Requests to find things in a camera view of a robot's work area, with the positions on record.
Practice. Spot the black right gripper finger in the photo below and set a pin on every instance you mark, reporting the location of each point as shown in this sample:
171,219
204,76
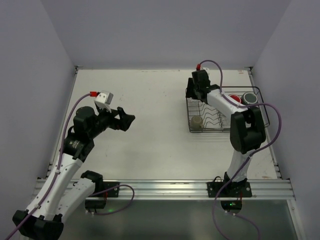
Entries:
201,93
189,93

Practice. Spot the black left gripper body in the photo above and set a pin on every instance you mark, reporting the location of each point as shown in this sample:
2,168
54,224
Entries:
120,118

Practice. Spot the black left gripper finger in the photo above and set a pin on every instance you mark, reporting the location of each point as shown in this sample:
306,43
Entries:
122,113
126,121

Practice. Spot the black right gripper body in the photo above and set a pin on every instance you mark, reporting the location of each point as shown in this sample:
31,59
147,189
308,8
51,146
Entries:
190,90

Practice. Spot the clear plastic glass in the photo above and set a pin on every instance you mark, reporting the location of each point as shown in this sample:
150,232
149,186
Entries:
192,103

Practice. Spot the beige ceramic cup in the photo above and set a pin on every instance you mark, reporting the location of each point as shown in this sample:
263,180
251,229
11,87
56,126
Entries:
196,123

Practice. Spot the red ceramic mug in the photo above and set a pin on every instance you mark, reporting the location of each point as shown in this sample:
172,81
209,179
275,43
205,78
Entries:
235,98

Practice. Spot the grey ceramic mug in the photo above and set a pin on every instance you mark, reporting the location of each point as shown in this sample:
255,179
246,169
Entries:
249,98

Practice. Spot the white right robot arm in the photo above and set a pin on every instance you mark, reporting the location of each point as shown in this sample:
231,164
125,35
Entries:
247,128

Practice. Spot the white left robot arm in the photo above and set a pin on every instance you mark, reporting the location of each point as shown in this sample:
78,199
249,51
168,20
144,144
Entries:
45,216

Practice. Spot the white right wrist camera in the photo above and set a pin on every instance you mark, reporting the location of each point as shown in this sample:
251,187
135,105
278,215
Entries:
205,69

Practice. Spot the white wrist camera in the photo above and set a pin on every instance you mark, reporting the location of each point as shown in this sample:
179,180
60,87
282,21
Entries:
205,69
103,101

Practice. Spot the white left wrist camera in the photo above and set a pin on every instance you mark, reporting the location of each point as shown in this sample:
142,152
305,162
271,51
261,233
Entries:
103,101

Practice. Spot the black wire dish rack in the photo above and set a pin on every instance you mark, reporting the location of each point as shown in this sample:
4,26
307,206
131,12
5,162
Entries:
204,118

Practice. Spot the aluminium mounting rail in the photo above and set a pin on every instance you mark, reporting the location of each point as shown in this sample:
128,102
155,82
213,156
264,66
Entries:
184,190

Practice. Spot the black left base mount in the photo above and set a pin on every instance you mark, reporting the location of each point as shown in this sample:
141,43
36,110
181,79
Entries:
94,205

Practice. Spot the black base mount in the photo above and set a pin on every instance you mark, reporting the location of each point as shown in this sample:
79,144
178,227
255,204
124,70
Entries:
237,190
94,205

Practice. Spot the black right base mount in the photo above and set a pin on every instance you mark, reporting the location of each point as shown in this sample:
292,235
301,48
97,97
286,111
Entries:
237,190

